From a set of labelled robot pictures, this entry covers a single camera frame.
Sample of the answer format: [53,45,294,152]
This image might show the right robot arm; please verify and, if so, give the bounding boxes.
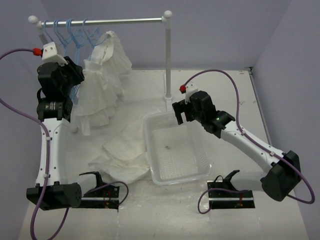
[172,91,301,202]

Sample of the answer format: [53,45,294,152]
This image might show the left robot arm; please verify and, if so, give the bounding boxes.
[26,56,104,211]

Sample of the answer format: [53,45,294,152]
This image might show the white ruffled skirt left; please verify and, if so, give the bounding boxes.
[73,31,132,136]

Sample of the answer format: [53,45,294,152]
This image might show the white plastic basket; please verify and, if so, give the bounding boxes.
[143,111,212,186]

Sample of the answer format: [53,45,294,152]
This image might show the white metal clothes rack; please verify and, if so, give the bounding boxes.
[28,10,173,109]

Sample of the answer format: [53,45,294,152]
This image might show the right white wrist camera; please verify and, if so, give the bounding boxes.
[179,82,198,104]

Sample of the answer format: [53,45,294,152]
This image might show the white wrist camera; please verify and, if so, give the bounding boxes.
[41,41,66,65]
[179,82,198,104]

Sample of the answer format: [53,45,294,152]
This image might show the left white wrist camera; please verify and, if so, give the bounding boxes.
[41,41,66,65]

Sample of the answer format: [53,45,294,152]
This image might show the blue wire hanger bundle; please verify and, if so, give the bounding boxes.
[42,18,86,105]

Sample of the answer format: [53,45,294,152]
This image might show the blue wire hanger with skirt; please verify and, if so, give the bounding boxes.
[82,18,109,49]

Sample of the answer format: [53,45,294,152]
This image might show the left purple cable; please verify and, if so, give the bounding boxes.
[0,48,130,236]

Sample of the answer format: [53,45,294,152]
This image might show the purple cable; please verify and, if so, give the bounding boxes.
[0,48,130,236]
[197,69,316,215]

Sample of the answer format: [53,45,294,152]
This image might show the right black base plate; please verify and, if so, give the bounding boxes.
[207,170,255,210]

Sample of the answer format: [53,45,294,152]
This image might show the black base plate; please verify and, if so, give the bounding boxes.
[77,171,120,210]
[207,170,255,210]

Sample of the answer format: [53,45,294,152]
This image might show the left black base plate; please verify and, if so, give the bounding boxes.
[77,171,120,210]

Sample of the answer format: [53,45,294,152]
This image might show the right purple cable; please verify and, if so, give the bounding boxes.
[197,69,316,215]

